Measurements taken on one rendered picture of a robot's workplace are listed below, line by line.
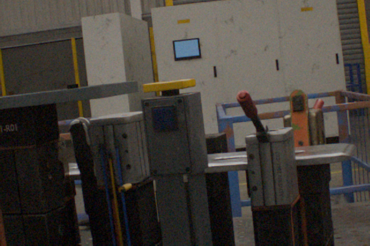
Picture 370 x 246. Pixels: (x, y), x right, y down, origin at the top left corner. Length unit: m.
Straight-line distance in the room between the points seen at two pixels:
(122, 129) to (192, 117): 0.22
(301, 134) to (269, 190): 0.33
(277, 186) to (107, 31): 8.28
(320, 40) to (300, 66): 0.42
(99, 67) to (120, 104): 0.55
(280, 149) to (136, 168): 0.25
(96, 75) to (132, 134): 8.18
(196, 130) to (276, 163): 0.17
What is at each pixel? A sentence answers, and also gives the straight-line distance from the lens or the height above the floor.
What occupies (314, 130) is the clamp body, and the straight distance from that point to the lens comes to 1.48.
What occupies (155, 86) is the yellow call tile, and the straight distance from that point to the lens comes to 1.02.
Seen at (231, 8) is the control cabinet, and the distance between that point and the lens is 9.32.
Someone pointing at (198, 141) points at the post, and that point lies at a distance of 1.03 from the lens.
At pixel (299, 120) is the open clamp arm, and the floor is 1.05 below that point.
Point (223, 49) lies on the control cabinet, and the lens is 9.29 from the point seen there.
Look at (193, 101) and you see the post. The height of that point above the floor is 1.13.
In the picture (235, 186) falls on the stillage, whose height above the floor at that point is 0.63.
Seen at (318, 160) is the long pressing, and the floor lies 1.00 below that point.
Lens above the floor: 1.17
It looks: 3 degrees down
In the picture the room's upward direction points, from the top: 6 degrees counter-clockwise
